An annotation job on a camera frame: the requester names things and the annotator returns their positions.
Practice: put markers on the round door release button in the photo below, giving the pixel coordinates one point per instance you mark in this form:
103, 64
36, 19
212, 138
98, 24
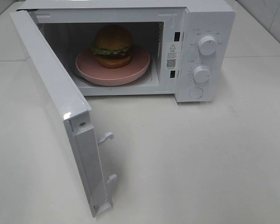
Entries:
196, 93

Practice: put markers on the white microwave door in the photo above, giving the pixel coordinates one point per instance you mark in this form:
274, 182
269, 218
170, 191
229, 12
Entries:
68, 112

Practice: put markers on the burger with lettuce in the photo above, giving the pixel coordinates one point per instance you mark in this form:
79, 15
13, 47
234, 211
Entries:
113, 46

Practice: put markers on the pink round plate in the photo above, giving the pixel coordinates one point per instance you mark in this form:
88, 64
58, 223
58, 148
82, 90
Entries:
137, 52

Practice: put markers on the glass microwave turntable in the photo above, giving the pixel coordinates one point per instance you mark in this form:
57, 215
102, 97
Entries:
80, 78

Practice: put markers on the white warning label sticker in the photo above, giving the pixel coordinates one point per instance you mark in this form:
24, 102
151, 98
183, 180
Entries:
171, 55

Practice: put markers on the white lower timer knob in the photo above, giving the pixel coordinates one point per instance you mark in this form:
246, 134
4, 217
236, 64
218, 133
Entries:
201, 74

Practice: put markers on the white microwave oven body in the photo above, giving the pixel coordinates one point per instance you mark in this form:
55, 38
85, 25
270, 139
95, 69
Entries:
69, 26

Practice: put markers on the white upper power knob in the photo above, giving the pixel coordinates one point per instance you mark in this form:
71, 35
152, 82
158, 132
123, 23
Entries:
207, 44

